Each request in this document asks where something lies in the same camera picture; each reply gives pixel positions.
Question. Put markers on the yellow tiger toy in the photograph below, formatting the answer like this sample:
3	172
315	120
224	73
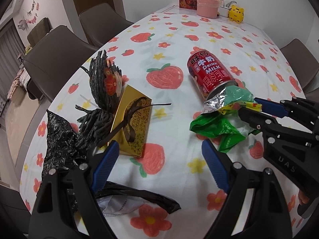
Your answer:
236	13

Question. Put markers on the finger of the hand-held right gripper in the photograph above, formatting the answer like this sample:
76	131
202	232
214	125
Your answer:
273	107
256	120

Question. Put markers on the green snack wrapper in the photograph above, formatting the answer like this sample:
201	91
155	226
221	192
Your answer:
219	127

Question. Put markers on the white power adapter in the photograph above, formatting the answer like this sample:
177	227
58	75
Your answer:
223	12

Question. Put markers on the grey brown dining chair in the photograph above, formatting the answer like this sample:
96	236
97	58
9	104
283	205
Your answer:
57	52
301	59
104	21

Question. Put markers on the black plastic bag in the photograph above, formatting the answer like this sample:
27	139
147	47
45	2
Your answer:
59	142

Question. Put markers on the white face mask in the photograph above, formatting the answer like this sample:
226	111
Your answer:
114	206

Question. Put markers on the gold chocolate box with ribbon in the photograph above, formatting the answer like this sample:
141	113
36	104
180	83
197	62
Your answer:
132	127

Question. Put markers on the black shredded paper bundle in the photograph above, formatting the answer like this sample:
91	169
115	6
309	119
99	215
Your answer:
99	97

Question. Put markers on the pink balloon wall decoration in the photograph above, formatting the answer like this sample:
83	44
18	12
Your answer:
27	17

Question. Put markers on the red drink can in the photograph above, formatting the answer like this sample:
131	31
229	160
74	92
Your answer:
209	74

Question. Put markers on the person's right hand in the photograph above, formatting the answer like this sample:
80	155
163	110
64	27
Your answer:
304	199

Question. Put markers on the strawberry flower printed tablecloth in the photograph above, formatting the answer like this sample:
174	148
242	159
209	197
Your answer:
174	119

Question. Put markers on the pink plastic bucket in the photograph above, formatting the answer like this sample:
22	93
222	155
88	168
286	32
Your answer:
206	7

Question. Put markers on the floral cushion stool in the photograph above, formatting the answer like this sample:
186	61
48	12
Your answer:
16	84

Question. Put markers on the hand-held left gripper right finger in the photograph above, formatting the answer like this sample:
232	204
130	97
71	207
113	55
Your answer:
215	169

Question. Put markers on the grey sofa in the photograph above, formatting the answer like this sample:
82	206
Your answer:
39	31

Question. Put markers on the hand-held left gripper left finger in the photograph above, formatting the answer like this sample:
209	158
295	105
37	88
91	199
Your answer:
105	166

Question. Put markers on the grey curtain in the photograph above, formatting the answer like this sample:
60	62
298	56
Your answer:
10	54

